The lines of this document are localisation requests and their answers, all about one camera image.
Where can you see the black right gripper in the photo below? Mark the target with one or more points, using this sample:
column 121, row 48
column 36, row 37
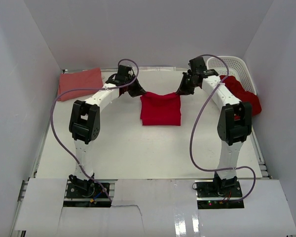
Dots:
column 183, row 90

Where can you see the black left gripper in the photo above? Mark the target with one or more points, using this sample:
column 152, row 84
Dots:
column 138, row 91

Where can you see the bright red t shirt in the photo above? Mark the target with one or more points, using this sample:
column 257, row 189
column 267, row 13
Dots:
column 160, row 110

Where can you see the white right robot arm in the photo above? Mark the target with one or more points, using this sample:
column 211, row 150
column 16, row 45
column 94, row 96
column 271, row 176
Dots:
column 235, row 121

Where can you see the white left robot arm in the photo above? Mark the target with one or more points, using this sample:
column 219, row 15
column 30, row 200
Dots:
column 85, row 120

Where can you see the folded salmon pink t shirt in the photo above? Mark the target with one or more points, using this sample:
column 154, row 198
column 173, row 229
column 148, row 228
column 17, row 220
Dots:
column 85, row 79

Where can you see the dark red crumpled t shirt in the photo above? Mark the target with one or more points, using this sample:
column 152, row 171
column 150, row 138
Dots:
column 235, row 87

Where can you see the white plastic perforated basket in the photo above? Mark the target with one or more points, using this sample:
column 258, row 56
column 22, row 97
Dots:
column 237, row 68

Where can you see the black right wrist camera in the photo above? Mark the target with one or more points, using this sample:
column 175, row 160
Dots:
column 197, row 65

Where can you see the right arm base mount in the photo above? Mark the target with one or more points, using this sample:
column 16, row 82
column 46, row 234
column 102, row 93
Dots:
column 209, row 198

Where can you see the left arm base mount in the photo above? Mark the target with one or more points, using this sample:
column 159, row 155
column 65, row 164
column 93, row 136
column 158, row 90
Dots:
column 94, row 197

